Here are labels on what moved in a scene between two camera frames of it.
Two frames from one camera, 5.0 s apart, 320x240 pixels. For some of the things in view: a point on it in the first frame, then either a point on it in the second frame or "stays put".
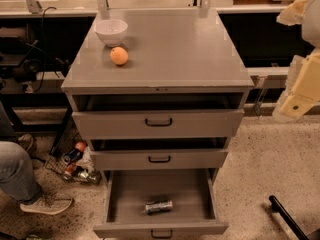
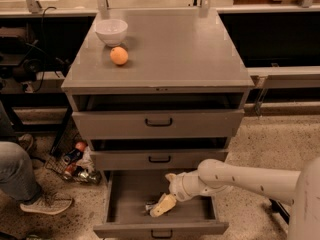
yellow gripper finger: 294,12 -> 170,176
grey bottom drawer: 192,192 stays put
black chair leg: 276,207 stays put
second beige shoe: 26,141 stays put
